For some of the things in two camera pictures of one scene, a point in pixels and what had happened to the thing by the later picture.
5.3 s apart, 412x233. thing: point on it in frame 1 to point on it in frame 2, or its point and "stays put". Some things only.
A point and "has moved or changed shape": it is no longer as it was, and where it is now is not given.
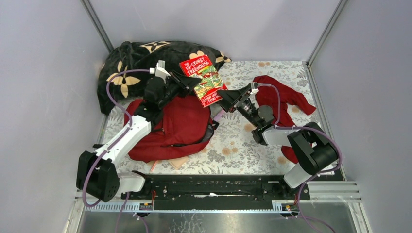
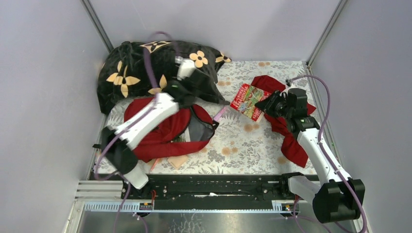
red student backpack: x=187 y=124 stays put
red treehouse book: x=207 y=90 has moved or changed shape
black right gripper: x=228 y=98 to x=267 y=105
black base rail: x=217 y=192 stays put
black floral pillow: x=130 y=56 stays put
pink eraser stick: x=220 y=113 stays put
